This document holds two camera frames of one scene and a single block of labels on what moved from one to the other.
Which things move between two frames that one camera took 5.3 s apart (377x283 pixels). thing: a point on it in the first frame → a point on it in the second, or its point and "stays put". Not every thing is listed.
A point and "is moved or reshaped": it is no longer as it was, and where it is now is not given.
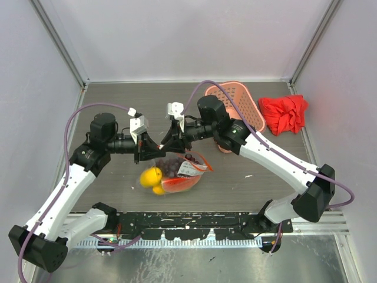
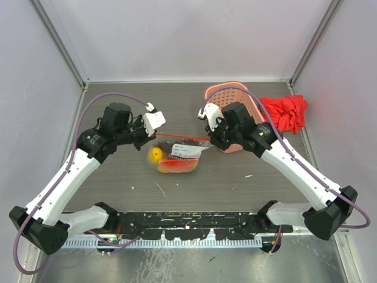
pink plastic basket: (242, 96) stays put
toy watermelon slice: (180, 183) → (178, 165)
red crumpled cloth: (284, 114) stays put
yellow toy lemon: (152, 177) is moved or reshaped
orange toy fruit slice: (158, 190) → (161, 170)
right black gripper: (175, 141) → (215, 134)
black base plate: (195, 226) stays put
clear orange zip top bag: (175, 173) is moved or reshaped
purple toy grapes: (171, 166) is moved or reshaped
